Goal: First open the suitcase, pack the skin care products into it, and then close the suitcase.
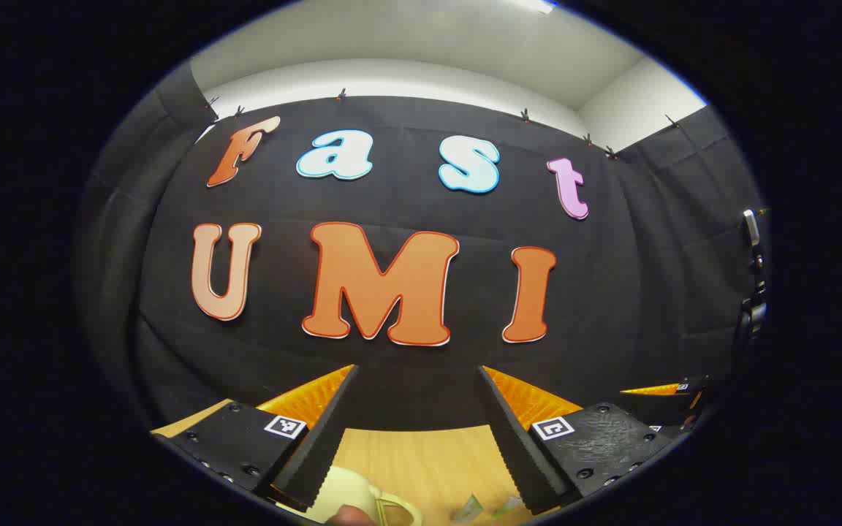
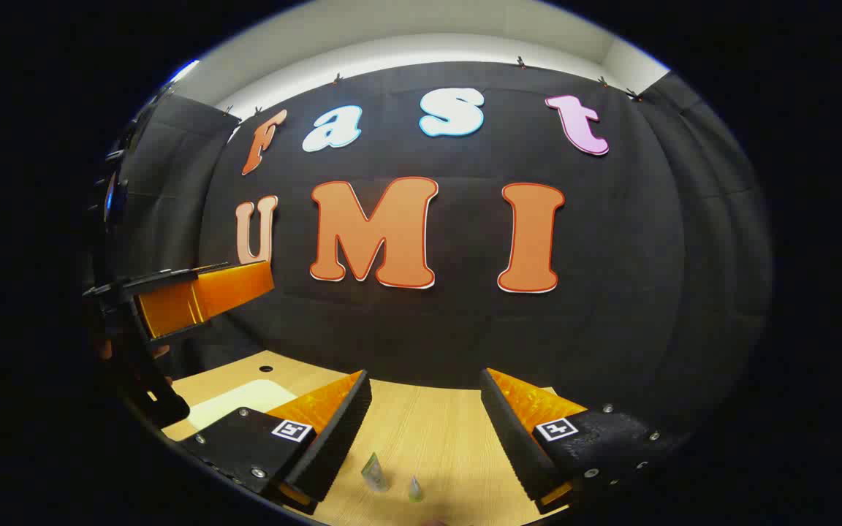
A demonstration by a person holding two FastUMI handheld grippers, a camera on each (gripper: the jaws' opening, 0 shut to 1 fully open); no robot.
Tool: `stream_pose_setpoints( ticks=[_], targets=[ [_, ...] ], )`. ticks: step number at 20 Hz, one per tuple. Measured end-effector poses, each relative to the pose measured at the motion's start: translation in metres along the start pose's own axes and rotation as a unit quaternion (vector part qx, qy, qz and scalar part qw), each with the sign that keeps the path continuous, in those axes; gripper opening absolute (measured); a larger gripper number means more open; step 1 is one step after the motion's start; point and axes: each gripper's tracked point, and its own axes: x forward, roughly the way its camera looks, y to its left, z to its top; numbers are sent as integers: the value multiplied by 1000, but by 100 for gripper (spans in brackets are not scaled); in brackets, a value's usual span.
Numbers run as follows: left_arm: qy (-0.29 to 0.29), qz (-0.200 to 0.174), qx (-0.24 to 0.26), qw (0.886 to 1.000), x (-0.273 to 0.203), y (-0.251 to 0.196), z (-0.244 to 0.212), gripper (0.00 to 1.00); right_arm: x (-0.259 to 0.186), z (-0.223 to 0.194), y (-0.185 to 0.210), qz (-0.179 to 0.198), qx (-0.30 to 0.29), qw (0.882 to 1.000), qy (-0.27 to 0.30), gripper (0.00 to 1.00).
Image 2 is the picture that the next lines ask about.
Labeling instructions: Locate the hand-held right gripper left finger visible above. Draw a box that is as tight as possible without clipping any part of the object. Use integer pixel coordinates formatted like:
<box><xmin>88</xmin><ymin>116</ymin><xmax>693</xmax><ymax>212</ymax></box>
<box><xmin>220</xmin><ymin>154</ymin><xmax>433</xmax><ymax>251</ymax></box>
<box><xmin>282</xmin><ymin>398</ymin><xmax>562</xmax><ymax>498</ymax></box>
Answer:
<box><xmin>191</xmin><ymin>369</ymin><xmax>373</xmax><ymax>516</ymax></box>

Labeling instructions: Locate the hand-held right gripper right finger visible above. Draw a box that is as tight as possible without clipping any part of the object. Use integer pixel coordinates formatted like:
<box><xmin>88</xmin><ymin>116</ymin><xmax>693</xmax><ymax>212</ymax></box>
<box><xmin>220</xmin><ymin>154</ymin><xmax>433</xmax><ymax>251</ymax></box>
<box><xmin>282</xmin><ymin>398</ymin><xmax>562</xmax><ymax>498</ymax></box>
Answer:
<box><xmin>479</xmin><ymin>367</ymin><xmax>689</xmax><ymax>517</ymax></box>

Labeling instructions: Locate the green white skin care tube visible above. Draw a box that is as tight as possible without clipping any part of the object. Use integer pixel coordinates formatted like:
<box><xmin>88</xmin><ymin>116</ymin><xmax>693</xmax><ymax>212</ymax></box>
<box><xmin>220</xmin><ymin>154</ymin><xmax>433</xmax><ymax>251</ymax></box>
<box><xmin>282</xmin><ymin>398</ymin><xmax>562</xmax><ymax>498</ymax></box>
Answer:
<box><xmin>360</xmin><ymin>451</ymin><xmax>393</xmax><ymax>492</ymax></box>

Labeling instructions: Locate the pale yellow suitcase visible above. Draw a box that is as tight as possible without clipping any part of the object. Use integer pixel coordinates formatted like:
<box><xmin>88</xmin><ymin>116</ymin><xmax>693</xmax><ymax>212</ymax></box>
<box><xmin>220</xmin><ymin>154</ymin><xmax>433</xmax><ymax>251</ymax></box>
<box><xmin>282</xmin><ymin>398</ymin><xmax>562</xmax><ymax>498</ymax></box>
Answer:
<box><xmin>186</xmin><ymin>378</ymin><xmax>299</xmax><ymax>433</ymax></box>

